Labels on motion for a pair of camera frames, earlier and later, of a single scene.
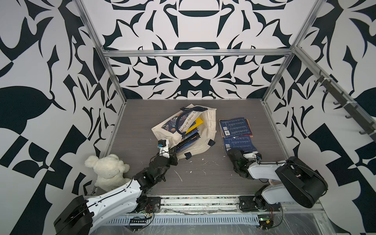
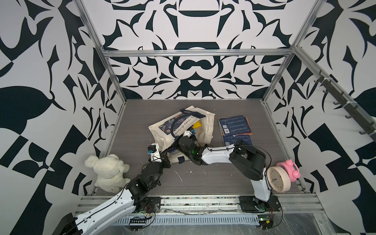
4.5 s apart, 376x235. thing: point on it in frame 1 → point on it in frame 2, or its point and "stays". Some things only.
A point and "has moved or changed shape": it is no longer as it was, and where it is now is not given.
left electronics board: x=137 y=224 stays
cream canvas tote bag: x=172 y=126 has moved or changed shape
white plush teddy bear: x=109 y=171 stays
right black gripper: x=241 y=151 → x=176 y=139
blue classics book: x=244 y=143 stays
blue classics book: x=234 y=127 stays
